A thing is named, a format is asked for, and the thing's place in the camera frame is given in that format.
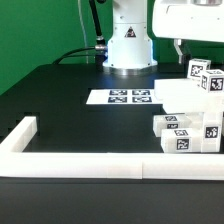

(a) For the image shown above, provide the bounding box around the white chair seat piece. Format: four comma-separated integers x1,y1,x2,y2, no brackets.
187,112,223,153

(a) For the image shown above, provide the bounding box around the white marker sheet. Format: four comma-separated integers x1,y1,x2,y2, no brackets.
86,89,161,105

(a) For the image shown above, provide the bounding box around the grey thin cable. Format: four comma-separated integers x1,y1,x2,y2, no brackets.
77,0,90,65

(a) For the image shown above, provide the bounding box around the black cable bundle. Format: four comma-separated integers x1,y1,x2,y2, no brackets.
52,0,108,65

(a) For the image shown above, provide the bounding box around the white chair back piece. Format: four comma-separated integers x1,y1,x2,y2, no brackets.
154,78,224,114

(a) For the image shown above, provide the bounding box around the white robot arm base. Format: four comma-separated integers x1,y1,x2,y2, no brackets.
103,0,157,69

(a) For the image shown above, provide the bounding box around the white U-shaped boundary frame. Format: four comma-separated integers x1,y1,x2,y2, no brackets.
0,116,224,181

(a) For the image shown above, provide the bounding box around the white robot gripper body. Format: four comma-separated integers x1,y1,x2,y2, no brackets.
152,0,224,42

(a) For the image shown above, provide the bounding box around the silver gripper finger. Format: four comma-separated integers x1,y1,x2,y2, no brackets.
173,39,185,64

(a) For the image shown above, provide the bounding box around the small white marker cube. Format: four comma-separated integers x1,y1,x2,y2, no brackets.
187,58,211,81
200,69,224,93

